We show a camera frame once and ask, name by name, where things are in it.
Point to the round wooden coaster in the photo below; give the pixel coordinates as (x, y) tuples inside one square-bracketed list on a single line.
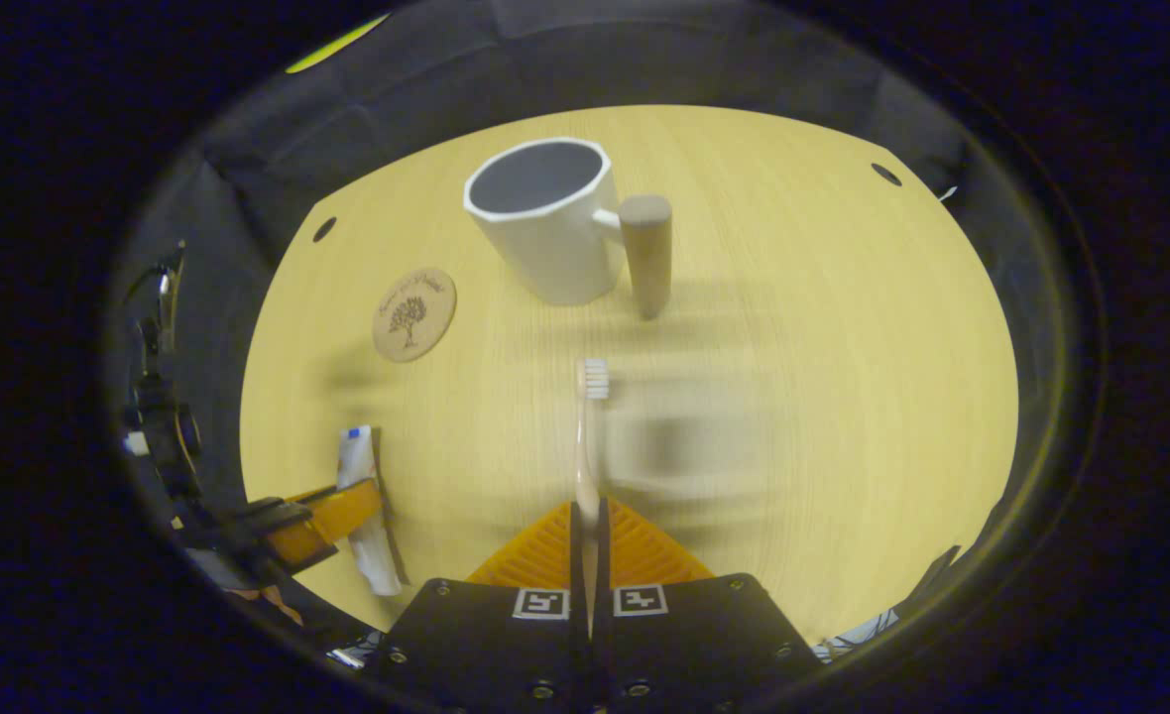
[(413, 314)]

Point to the beige toothbrush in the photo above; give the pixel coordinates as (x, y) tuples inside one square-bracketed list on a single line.
[(585, 466)]

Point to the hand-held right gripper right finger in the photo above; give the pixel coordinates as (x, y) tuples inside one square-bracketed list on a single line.
[(694, 645)]

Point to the white toothpaste tube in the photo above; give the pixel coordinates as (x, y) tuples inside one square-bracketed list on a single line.
[(377, 555)]

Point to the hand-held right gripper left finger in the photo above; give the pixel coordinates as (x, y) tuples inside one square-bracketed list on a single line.
[(486, 645)]

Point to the light wooden desktop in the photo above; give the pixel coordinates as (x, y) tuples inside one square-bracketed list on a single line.
[(793, 397)]

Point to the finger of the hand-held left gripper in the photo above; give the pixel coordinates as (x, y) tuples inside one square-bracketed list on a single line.
[(322, 521)]

